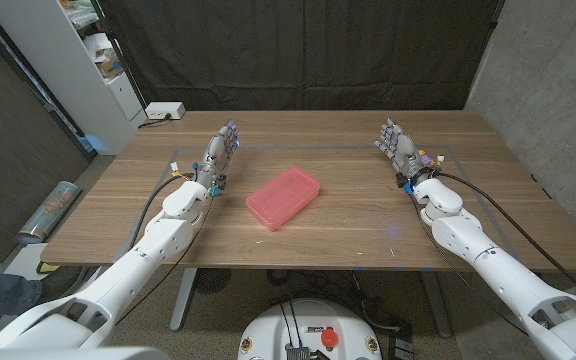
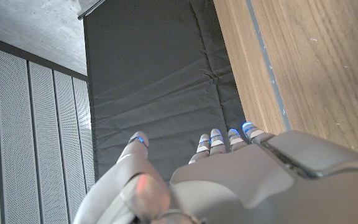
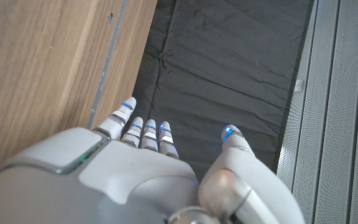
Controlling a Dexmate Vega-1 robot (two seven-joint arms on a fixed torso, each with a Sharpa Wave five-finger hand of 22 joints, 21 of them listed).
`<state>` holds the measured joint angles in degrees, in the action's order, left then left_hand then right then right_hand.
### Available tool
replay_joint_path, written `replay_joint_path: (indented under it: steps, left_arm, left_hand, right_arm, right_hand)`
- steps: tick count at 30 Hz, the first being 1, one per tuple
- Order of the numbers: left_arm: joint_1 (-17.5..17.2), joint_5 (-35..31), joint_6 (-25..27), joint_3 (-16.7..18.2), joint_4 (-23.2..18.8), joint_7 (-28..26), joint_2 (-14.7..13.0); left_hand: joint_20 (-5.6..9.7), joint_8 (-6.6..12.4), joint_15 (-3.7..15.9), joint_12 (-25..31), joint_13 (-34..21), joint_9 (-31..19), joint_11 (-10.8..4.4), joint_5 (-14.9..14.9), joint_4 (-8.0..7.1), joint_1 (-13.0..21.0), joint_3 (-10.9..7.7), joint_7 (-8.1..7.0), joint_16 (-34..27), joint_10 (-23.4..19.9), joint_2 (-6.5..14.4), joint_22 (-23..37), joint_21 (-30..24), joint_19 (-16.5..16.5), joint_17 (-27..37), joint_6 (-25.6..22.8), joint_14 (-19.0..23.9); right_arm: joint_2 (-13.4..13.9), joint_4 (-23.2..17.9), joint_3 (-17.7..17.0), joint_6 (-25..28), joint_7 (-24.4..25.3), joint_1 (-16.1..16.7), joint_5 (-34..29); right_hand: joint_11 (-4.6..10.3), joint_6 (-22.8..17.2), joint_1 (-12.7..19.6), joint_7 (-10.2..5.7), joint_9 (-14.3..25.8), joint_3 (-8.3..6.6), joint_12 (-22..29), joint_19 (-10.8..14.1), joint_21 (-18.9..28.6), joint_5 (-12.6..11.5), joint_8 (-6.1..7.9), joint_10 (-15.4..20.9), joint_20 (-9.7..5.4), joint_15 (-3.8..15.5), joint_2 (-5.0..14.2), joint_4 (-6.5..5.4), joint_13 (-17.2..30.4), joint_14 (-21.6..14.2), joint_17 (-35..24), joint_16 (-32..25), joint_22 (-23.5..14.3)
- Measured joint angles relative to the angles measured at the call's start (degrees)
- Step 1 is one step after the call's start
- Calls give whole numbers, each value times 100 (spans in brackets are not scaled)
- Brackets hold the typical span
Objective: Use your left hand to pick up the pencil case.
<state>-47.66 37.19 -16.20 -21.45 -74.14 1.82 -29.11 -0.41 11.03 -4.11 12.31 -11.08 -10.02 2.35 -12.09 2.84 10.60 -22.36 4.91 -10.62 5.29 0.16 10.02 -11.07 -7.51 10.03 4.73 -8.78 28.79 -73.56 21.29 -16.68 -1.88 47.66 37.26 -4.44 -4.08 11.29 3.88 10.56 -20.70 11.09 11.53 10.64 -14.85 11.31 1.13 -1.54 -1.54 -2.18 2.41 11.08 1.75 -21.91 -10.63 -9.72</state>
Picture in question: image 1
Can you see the dark person shoe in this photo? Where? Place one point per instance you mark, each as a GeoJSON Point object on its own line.
{"type": "Point", "coordinates": [63, 281]}

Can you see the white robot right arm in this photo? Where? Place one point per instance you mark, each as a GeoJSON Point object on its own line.
{"type": "Point", "coordinates": [498, 272]}

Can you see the black fabric backdrop curtain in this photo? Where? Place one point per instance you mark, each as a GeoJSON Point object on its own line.
{"type": "Point", "coordinates": [308, 50]}

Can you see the white power strip box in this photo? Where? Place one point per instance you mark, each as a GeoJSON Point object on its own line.
{"type": "Point", "coordinates": [164, 110]}

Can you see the grey metal table leg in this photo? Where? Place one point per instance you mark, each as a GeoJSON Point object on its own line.
{"type": "Point", "coordinates": [182, 300]}
{"type": "Point", "coordinates": [437, 305]}

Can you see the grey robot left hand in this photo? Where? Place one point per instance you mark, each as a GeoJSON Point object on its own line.
{"type": "Point", "coordinates": [218, 152]}

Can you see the black backdrop stand pole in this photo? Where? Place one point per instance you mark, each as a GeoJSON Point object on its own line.
{"type": "Point", "coordinates": [120, 60]}

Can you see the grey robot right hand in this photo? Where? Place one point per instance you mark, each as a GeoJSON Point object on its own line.
{"type": "Point", "coordinates": [405, 150]}

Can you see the white shelf cabinet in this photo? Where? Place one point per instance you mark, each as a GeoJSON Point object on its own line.
{"type": "Point", "coordinates": [63, 65]}

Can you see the black power brick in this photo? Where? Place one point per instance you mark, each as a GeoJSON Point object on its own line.
{"type": "Point", "coordinates": [401, 347]}

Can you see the black round ribbed disc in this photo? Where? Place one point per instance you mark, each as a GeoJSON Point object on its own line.
{"type": "Point", "coordinates": [212, 280]}

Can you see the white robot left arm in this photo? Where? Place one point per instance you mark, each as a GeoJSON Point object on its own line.
{"type": "Point", "coordinates": [138, 257]}

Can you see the red emergency stop button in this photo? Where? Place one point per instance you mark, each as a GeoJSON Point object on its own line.
{"type": "Point", "coordinates": [329, 337]}

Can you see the pink plastic pencil case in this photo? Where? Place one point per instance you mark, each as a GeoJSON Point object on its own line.
{"type": "Point", "coordinates": [283, 197]}

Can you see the white robot base torso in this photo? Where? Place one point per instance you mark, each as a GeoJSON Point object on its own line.
{"type": "Point", "coordinates": [273, 325]}

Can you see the cardboard box on shelf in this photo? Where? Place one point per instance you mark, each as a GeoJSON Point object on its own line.
{"type": "Point", "coordinates": [109, 65]}

